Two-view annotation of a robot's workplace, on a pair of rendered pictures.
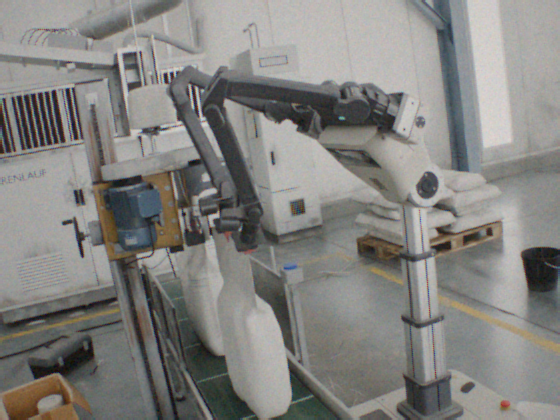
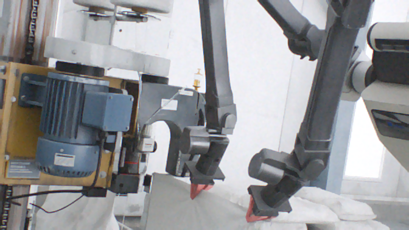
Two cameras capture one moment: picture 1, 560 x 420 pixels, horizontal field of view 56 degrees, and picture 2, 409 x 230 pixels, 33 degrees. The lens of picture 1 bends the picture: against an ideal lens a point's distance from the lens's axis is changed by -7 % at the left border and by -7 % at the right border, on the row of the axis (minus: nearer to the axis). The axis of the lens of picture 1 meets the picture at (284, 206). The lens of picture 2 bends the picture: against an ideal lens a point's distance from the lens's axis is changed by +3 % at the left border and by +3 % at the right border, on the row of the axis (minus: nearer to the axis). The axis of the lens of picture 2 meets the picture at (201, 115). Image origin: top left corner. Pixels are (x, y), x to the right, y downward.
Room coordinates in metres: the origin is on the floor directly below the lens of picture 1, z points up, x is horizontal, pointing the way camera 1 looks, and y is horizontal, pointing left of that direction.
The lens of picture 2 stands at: (0.32, 0.69, 1.37)
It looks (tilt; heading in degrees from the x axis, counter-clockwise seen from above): 3 degrees down; 346
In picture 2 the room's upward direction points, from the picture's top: 9 degrees clockwise
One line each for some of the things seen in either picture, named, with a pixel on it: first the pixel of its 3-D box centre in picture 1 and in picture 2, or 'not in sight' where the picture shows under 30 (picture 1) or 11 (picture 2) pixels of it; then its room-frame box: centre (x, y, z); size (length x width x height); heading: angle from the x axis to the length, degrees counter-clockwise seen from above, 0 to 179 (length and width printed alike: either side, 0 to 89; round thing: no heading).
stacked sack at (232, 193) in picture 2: (388, 191); (249, 195); (5.21, -1.00, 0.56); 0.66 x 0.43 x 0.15; 108
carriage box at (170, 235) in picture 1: (135, 212); (45, 122); (2.32, 0.64, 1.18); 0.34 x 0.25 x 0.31; 110
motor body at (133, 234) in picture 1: (133, 215); (72, 125); (2.08, 0.58, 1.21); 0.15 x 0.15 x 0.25
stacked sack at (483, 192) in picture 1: (463, 195); (343, 226); (5.07, -1.71, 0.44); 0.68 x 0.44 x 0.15; 110
